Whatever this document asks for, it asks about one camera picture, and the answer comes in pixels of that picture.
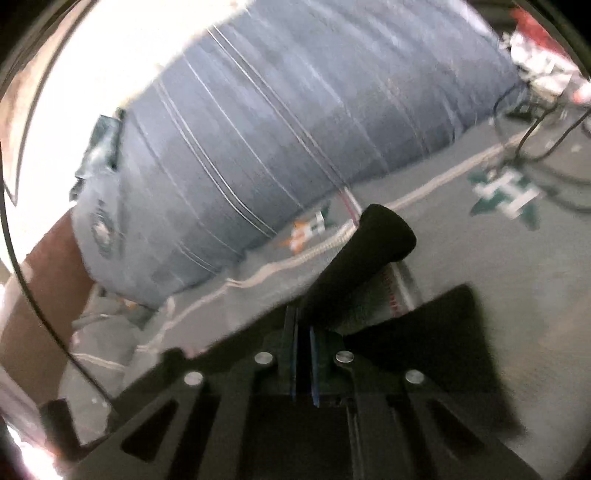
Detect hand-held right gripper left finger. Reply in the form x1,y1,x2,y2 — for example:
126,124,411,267
65,305,305,480

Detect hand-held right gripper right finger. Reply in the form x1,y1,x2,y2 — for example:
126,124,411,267
308,324,542,480

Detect black pants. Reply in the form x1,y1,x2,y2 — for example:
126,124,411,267
295,203,529,439

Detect grey patterned bed sheet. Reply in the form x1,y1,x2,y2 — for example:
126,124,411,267
60,92,591,480

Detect blue plaid pillow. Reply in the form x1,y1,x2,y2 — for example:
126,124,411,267
71,0,529,309

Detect brown headboard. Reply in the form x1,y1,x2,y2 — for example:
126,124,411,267
0,210,100,372

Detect blue denim cloth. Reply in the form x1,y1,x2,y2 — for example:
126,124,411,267
69,108,127,200

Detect red and white cloth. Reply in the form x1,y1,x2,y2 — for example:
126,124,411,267
507,4,591,108

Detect black cable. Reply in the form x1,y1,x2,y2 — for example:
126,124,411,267
490,83,591,214

